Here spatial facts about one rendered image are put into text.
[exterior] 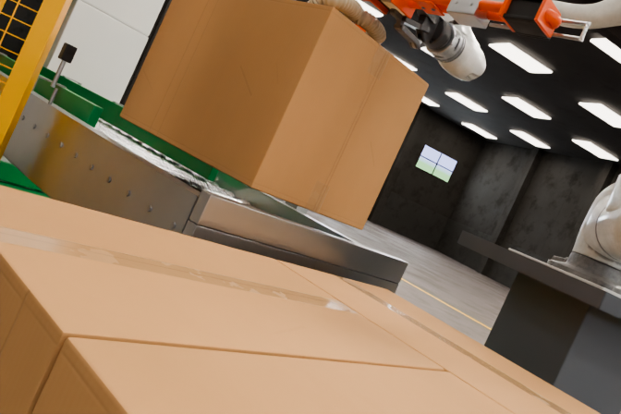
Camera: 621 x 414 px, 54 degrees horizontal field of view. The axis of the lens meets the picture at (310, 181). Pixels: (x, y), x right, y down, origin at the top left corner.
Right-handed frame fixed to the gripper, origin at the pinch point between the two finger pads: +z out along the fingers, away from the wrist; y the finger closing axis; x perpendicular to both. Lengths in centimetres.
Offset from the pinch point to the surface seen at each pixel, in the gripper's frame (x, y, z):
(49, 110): 63, 58, 36
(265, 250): -11, 63, 17
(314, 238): -11, 58, 4
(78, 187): 33, 70, 36
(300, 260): -11, 63, 6
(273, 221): -11, 57, 18
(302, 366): -60, 62, 56
